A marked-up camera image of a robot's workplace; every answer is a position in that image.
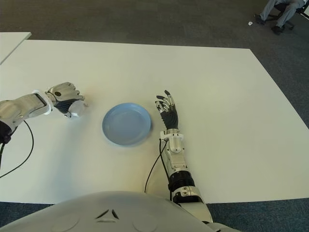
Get white charger block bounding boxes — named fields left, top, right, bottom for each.
left=69, top=99, right=89, bottom=119

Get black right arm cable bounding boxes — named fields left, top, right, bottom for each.
left=144, top=138, right=173, bottom=202

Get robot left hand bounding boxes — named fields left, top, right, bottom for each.
left=46, top=82, right=86, bottom=118

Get black office chair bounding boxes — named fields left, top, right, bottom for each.
left=265, top=0, right=309, bottom=31

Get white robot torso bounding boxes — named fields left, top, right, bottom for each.
left=0, top=190, right=236, bottom=232

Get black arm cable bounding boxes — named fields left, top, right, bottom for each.
left=144, top=138, right=173, bottom=202
left=0, top=119, right=35, bottom=179

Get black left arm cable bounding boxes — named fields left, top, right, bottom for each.
left=0, top=119, right=35, bottom=179

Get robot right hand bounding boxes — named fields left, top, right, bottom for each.
left=154, top=89, right=180, bottom=131

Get light blue plate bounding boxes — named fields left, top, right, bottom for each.
left=101, top=102, right=153, bottom=147

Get seated person grey trousers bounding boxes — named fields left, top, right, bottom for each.
left=255, top=0, right=305, bottom=35

